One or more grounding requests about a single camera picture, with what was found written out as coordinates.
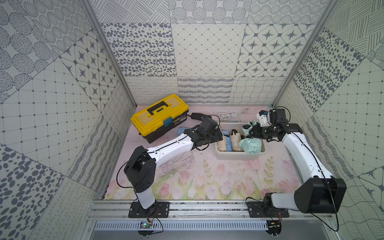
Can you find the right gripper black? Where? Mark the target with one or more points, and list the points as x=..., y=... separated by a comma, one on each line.
x=257, y=128

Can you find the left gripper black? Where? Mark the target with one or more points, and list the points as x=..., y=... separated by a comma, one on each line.
x=214, y=129

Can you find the beige umbrella black stripes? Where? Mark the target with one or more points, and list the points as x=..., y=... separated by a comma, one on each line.
x=222, y=144

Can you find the white plastic storage box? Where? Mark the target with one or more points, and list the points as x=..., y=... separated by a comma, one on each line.
x=236, y=155

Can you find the mint green umbrella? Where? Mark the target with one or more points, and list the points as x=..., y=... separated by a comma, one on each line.
x=250, y=144

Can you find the sky blue long umbrella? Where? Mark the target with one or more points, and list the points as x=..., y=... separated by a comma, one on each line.
x=229, y=143

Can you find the periwinkle blue umbrella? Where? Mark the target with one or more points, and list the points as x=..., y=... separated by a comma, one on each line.
x=181, y=130

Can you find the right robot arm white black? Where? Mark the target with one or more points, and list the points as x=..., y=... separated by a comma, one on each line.
x=320, y=192

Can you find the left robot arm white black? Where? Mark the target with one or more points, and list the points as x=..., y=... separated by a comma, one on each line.
x=141, y=168

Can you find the yellow black toolbox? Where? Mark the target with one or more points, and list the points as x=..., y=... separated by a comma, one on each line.
x=156, y=120

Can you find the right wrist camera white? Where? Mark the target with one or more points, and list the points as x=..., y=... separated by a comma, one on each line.
x=262, y=117

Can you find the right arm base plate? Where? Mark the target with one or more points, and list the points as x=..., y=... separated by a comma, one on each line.
x=257, y=210

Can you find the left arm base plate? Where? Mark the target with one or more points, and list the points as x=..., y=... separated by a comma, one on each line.
x=157, y=210

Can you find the aluminium mounting rail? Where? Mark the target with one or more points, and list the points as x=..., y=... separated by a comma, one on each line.
x=181, y=210

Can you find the white slotted cable duct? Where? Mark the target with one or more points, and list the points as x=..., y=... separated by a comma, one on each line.
x=182, y=225

